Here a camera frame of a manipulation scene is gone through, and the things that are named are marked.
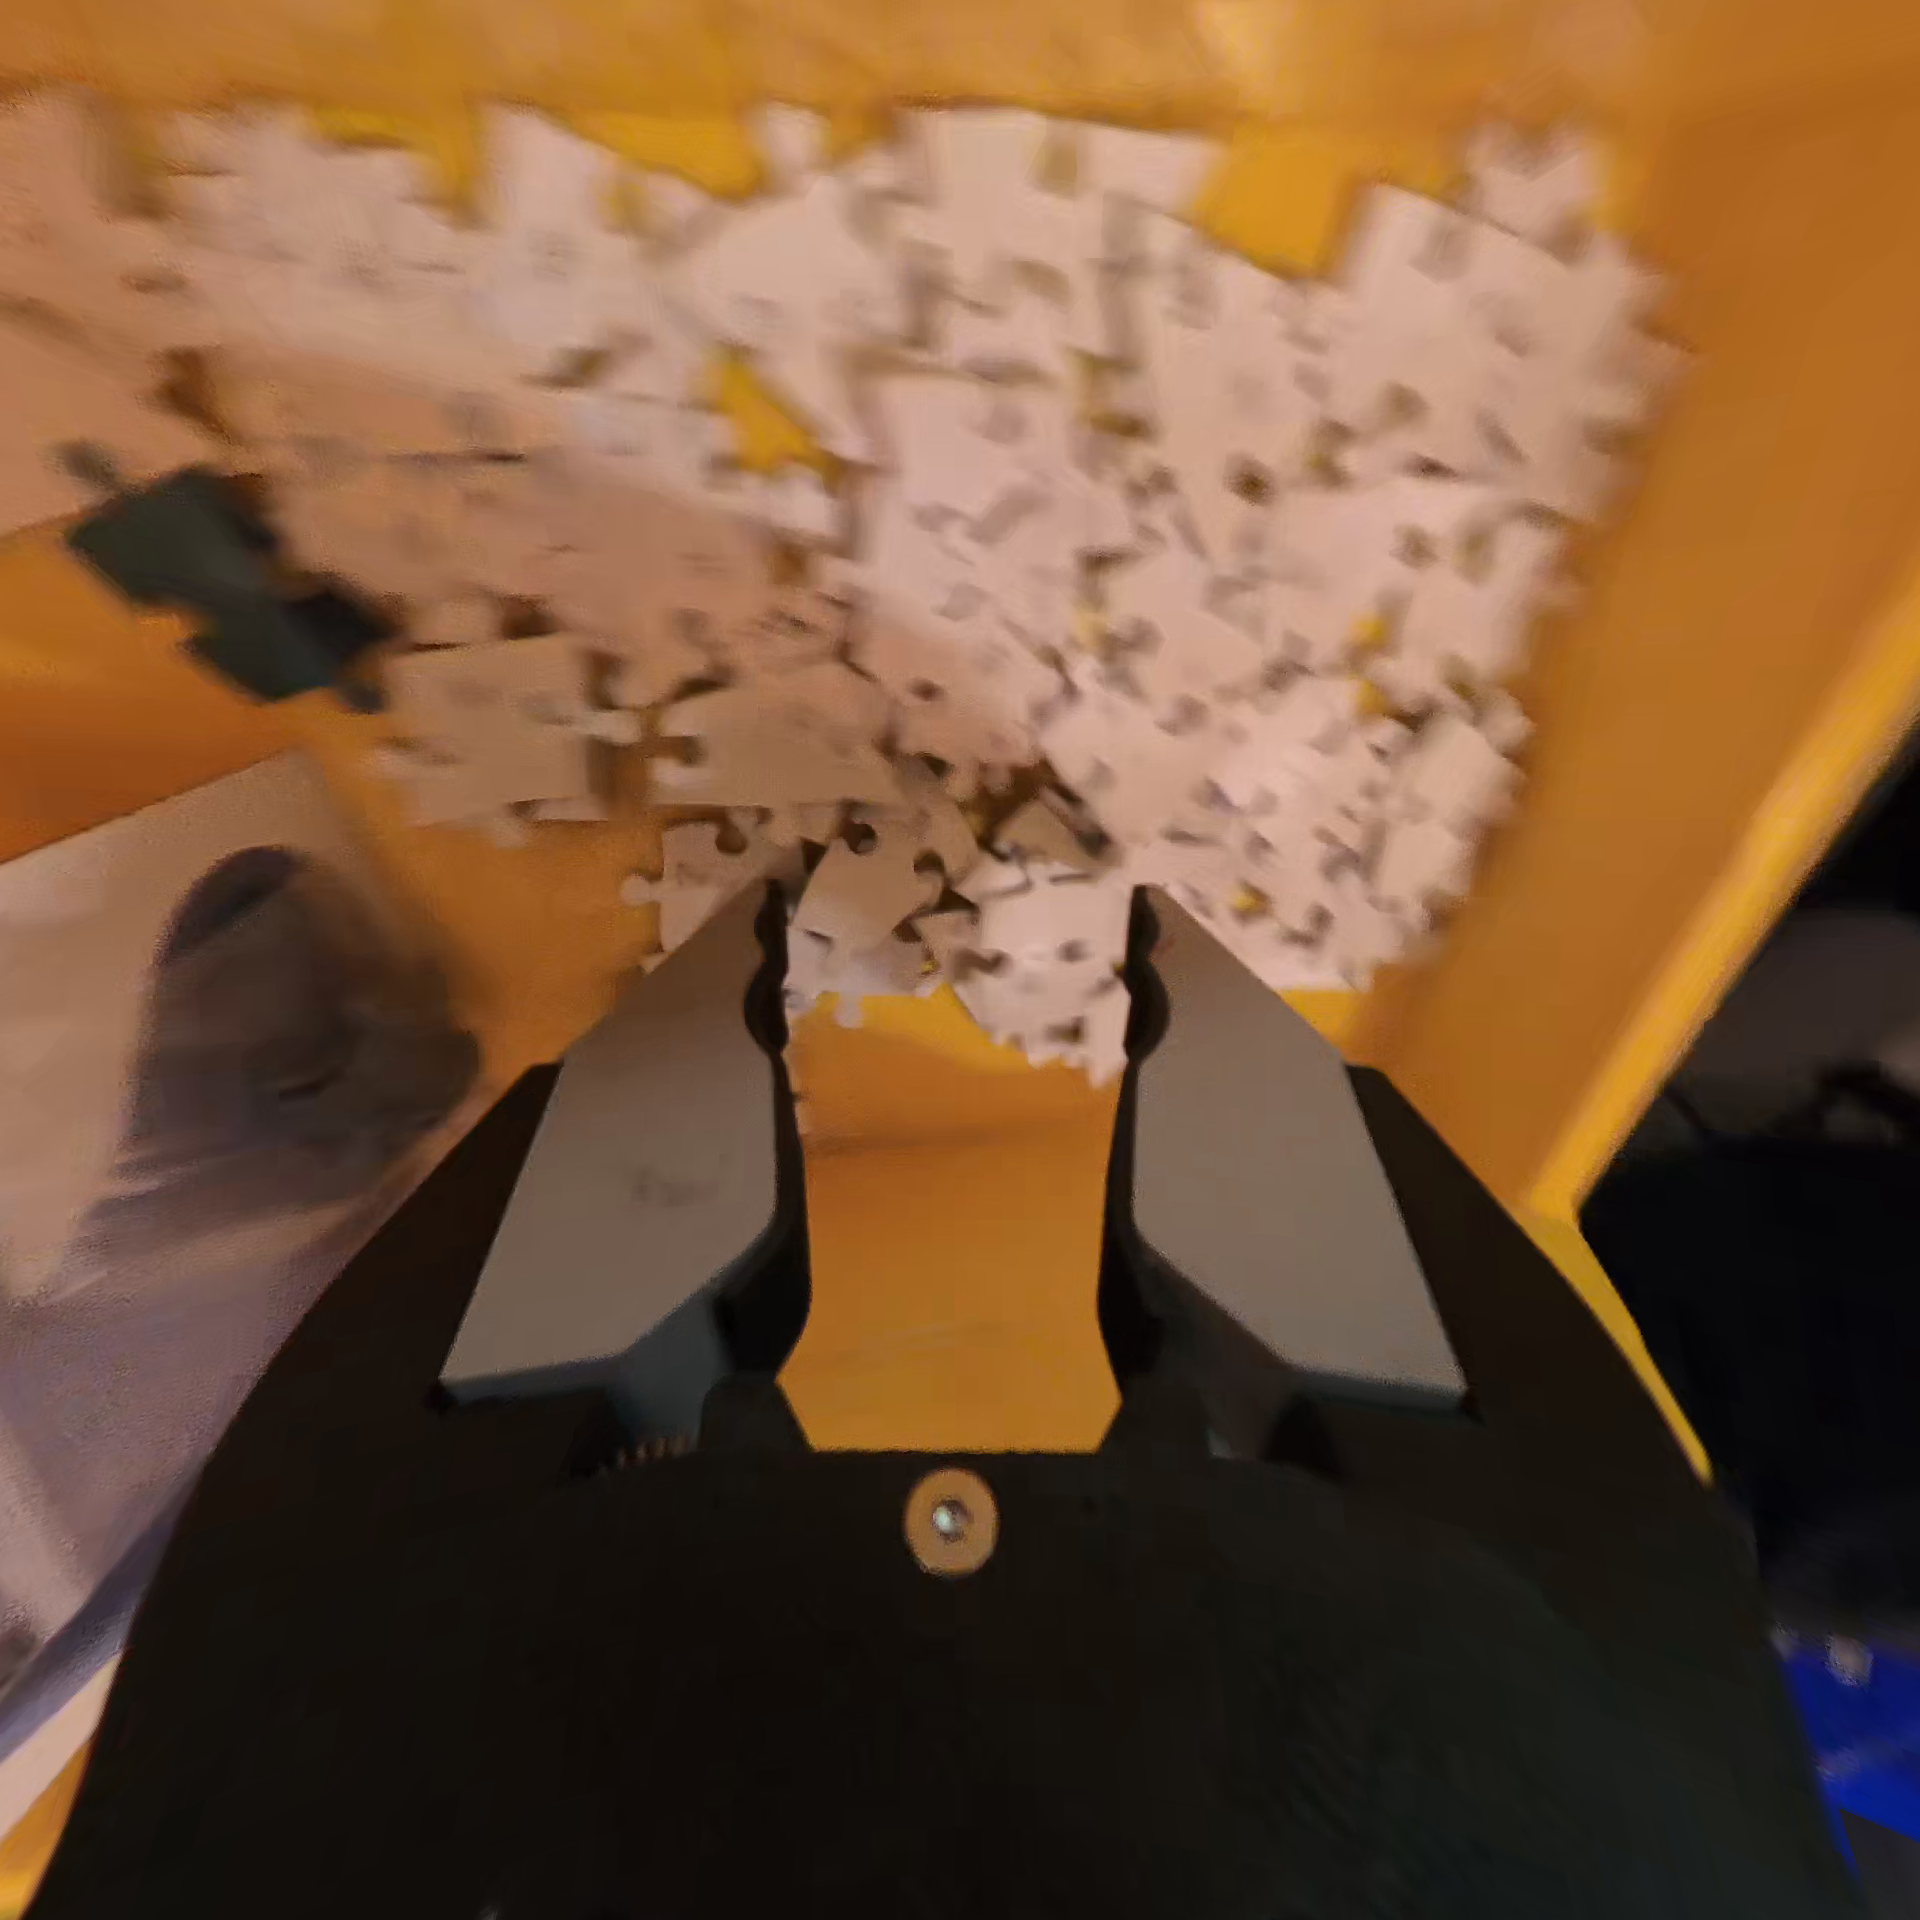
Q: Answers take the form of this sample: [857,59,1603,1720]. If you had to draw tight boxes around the pile of white puzzle pieces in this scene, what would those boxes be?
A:
[0,91,1688,1082]

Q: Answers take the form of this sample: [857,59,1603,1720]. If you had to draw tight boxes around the dark teal plastic piece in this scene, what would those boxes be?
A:
[59,464,403,709]

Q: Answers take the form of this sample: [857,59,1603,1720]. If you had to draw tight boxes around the yellow plastic bin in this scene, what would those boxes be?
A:
[0,0,1920,1876]

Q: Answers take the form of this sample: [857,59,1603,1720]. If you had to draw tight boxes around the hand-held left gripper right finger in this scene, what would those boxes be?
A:
[1101,885,1470,1450]

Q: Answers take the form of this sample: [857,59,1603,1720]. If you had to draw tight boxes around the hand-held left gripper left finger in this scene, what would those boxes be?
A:
[439,880,817,1399]

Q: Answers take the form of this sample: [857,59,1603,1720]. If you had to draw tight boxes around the white card with blue ears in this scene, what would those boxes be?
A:
[0,749,486,1757]

